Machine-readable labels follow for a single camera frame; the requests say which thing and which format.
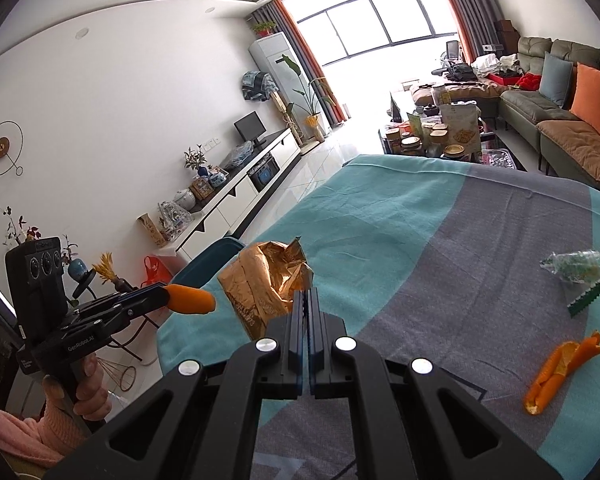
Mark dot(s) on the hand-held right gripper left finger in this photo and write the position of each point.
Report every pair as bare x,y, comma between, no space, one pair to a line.
297,345

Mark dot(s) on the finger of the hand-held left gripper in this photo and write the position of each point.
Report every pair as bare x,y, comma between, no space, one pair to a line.
145,302

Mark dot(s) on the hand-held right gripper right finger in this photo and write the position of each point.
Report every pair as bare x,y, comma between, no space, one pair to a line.
319,345

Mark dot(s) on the gold foil wrapper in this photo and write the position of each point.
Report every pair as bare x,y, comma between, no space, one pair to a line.
260,290

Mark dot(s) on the teal plastic bin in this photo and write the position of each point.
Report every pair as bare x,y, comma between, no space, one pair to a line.
207,262

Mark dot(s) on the person's left forearm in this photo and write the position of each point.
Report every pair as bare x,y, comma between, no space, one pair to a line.
25,435

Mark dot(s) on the person's left hand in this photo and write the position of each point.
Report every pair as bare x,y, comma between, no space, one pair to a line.
92,395

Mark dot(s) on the red plastic bag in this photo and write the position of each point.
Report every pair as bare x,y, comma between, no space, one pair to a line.
157,270

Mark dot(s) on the plant in blue round vase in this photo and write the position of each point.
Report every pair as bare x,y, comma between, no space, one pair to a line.
76,265

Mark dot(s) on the yellow dried wheat bunch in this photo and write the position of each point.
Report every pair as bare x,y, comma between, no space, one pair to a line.
105,270

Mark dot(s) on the patterned kraft box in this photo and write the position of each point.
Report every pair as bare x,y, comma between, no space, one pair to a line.
152,230

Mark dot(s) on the red-flowered branch plant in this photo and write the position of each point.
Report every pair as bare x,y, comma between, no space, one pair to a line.
17,225

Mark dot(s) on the clear glass ornament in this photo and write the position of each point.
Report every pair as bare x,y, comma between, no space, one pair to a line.
174,222

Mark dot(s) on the white ceramic lidded jar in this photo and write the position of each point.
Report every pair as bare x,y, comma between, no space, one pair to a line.
184,200

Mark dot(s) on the teal and grey blanket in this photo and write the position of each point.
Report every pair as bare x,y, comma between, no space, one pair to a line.
430,270

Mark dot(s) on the blue and white porcelain jar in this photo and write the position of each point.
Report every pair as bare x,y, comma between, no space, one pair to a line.
217,177

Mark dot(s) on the white and black TV cabinet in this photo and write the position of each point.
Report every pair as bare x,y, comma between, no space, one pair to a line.
240,190

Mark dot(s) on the leafy plant in blue vase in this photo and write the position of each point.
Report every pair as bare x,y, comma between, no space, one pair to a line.
196,160

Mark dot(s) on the plastic-wrapped bundle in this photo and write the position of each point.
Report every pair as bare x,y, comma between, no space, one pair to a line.
237,154

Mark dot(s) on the black monitor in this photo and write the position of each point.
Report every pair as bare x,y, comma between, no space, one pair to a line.
250,126

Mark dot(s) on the group of lidded jars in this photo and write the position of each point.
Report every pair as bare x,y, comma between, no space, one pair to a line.
415,142

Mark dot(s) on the large orange peel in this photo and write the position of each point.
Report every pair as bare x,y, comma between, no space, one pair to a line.
555,375

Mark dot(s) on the tall leafy plant in vase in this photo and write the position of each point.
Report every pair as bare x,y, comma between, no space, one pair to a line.
310,100

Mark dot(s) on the cloth-covered standing fan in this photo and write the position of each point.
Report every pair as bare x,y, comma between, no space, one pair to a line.
259,85

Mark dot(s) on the large printed snack bag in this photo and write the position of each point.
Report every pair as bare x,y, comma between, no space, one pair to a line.
460,130

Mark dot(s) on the glass coffee table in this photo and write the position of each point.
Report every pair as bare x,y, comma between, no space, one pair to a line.
500,157

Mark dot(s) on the white standing air conditioner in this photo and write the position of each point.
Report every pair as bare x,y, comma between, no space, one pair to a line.
277,75

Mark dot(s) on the clear crumpled plastic wrapper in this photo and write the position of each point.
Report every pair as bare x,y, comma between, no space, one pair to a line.
575,265

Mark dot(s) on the green-edged snack wrapper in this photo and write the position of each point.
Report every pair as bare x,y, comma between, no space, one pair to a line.
597,290

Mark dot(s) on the brown cluttered ottoman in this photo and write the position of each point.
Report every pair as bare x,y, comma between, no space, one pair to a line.
460,97

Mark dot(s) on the orange and grey curtain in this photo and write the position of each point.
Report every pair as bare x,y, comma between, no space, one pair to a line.
300,50
472,5

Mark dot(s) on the small potted green plant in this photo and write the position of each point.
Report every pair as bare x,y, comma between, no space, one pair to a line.
263,28

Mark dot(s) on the black office chair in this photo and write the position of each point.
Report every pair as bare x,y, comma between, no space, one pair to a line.
450,57

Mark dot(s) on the green sectional sofa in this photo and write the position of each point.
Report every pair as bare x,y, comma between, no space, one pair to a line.
525,105

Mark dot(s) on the brown sofa mat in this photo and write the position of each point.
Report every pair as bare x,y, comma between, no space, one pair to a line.
580,147

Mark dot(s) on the large black-framed window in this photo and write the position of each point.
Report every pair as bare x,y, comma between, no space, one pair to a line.
380,20

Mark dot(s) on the red cloth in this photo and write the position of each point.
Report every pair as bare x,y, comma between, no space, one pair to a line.
529,82

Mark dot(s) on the blue-grey cushion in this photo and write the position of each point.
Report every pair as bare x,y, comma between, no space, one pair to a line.
555,77

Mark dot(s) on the orange cushion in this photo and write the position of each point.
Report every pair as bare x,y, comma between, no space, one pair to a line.
592,97

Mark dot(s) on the wooden photo frame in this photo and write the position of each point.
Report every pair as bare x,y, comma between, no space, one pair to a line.
201,189

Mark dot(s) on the round metal wall clock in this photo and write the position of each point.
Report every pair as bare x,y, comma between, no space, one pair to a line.
1,147

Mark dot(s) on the white wall sockets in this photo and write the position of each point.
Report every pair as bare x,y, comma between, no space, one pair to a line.
211,145

